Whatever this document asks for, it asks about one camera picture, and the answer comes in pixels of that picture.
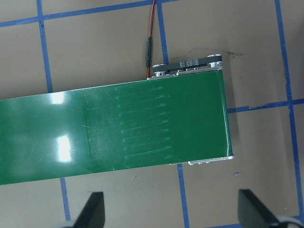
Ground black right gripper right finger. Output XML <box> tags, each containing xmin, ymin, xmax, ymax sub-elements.
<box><xmin>237</xmin><ymin>189</ymin><xmax>279</xmax><ymax>228</ymax></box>

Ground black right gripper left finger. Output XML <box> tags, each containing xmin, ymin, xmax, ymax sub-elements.
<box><xmin>72</xmin><ymin>192</ymin><xmax>105</xmax><ymax>228</ymax></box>

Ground green conveyor belt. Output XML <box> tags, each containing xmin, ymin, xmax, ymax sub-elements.
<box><xmin>0</xmin><ymin>54</ymin><xmax>236</xmax><ymax>186</ymax></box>

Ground red black wire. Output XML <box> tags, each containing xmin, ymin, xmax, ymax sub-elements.
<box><xmin>144</xmin><ymin>0</ymin><xmax>157</xmax><ymax>78</ymax></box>

